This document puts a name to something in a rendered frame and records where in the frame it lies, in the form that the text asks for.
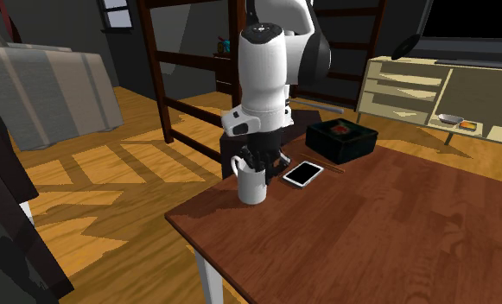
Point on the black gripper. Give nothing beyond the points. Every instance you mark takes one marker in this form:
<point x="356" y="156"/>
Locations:
<point x="264" y="143"/>

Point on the white mug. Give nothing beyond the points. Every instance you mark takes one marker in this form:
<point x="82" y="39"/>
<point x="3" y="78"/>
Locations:
<point x="252" y="187"/>

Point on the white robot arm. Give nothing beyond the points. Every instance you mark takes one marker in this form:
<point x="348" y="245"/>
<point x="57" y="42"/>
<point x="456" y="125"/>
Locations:
<point x="262" y="76"/>

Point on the white phone black screen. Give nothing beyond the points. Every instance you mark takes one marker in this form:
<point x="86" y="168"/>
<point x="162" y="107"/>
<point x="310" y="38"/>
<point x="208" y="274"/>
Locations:
<point x="303" y="173"/>

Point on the brown wooden stick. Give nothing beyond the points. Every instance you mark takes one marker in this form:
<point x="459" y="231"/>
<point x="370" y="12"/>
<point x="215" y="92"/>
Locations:
<point x="330" y="166"/>

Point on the dark green box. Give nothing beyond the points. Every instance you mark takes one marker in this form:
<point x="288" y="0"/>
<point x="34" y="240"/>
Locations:
<point x="342" y="145"/>

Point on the brown wooden table white legs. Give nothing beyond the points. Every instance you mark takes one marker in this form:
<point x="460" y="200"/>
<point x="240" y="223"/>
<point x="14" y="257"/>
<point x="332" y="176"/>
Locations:
<point x="368" y="235"/>

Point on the window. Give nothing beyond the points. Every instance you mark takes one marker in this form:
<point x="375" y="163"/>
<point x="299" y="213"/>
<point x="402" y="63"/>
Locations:
<point x="118" y="14"/>

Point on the cream sideboard with television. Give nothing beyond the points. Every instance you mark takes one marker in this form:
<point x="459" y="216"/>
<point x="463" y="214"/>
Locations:
<point x="469" y="92"/>

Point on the bed with grey striped blanket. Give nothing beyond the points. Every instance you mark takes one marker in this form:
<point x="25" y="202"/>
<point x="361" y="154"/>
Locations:
<point x="44" y="92"/>

